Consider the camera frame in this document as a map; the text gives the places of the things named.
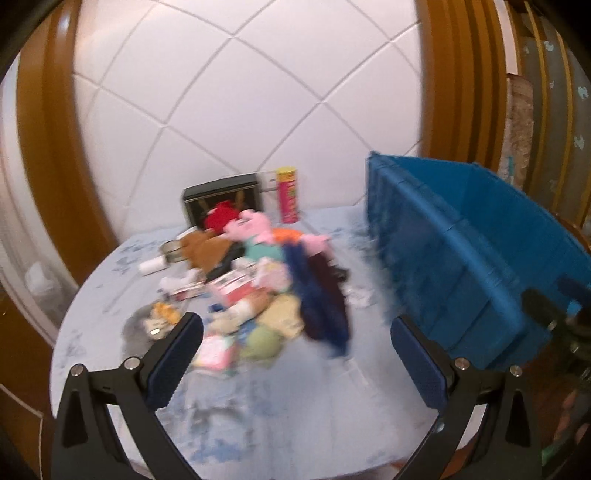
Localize wooden door frame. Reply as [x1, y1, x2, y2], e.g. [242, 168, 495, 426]
[417, 0, 509, 172]
[16, 0, 122, 251]

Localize navy blue cloth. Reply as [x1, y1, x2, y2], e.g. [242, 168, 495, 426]
[281, 240, 352, 361]

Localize yellow snack packet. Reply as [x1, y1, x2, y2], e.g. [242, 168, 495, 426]
[150, 300, 182, 334]

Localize teal plush toy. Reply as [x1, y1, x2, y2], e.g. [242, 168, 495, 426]
[244, 242, 285, 264]

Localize white plastic bag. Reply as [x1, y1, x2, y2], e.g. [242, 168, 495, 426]
[25, 261, 61, 302]

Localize brown plush toy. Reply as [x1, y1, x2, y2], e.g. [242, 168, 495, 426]
[178, 229, 232, 271]

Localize red plush toy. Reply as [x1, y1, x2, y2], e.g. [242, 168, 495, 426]
[204, 203, 241, 234]

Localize red white flat box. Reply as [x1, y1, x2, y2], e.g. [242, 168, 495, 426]
[171, 281, 209, 301]

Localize pink flat packet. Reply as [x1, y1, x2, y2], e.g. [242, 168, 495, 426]
[193, 334, 239, 370]

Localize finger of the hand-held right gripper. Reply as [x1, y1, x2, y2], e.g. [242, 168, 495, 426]
[521, 288, 578, 334]
[556, 274, 591, 308]

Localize pink white carton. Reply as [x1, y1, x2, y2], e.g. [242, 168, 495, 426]
[208, 270, 260, 308]

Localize round metal tin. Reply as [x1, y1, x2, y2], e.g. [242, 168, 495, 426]
[160, 240, 186, 264]

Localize small white paper roll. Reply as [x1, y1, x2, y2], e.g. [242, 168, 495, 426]
[139, 257, 168, 278]

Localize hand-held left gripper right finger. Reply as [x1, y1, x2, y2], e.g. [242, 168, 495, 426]
[390, 315, 542, 480]

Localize beige cloth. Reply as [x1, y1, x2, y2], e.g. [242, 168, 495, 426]
[257, 294, 306, 339]

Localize blue plastic container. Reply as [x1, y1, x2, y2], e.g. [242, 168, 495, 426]
[366, 151, 591, 371]

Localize white sock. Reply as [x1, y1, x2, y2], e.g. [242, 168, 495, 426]
[159, 270, 200, 292]

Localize frosted glass sliding door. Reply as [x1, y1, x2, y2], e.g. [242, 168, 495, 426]
[508, 0, 591, 241]

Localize pale green plush ball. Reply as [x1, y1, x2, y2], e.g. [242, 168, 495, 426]
[239, 325, 285, 364]

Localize pink pig plush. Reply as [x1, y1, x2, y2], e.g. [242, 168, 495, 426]
[224, 209, 331, 253]

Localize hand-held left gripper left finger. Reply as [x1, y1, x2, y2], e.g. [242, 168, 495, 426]
[51, 311, 205, 480]

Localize black open box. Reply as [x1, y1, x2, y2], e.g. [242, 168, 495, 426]
[182, 173, 262, 232]

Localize red chips can yellow lid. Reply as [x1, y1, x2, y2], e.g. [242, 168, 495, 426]
[276, 167, 301, 225]

